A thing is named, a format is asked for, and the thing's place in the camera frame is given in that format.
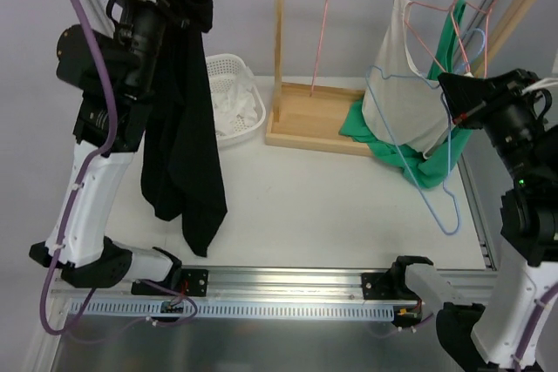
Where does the blue wire hanger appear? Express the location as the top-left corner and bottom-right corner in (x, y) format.
(362, 29), (471, 236)

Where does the cream tank top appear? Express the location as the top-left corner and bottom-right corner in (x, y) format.
(362, 0), (466, 159)

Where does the white tank top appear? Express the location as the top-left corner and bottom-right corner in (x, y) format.
(210, 68), (258, 138)

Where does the black tank top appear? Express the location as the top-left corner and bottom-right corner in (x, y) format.
(140, 0), (228, 257)

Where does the pink wire hanger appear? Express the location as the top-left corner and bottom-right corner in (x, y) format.
(310, 0), (330, 97)

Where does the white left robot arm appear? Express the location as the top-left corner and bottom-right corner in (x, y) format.
(29, 0), (187, 294)

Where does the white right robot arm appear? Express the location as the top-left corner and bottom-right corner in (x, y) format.
(388, 69), (557, 371)

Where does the green tank top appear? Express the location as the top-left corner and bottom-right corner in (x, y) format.
(339, 0), (472, 189)

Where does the white perforated plastic basket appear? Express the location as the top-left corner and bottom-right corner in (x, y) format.
(206, 54), (267, 149)

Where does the wooden clothes rack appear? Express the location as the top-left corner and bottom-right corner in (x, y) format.
(266, 0), (536, 156)

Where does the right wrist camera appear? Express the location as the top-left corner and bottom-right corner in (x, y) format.
(521, 78), (558, 94)

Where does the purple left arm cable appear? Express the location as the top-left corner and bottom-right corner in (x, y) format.
(39, 0), (200, 337)

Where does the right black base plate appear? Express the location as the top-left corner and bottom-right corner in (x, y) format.
(360, 270), (419, 301)

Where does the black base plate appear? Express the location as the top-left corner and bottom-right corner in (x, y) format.
(360, 270), (419, 301)
(131, 267), (209, 297)

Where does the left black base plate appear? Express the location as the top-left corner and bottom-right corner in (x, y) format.
(131, 267), (209, 297)

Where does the aluminium mounting rail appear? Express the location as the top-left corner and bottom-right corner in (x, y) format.
(50, 267), (500, 304)

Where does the white slotted cable duct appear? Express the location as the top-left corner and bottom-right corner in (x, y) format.
(69, 300), (397, 321)

